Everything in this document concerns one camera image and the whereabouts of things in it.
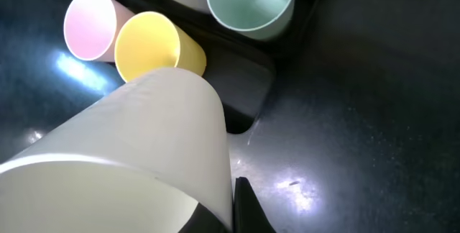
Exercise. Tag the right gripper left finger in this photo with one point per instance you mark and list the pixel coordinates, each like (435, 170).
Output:
(206, 222)

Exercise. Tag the green cup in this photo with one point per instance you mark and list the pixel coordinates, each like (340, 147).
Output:
(248, 3)

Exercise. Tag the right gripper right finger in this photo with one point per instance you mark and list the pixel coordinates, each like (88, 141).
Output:
(248, 211)

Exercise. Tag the yellow cup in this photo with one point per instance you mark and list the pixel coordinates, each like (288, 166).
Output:
(147, 42)

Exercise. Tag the black tray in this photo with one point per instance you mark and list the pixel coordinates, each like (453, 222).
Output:
(237, 82)

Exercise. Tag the pink cup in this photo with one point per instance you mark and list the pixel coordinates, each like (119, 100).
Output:
(90, 24)

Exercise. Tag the white cup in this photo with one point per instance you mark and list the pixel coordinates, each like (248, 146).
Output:
(161, 125)

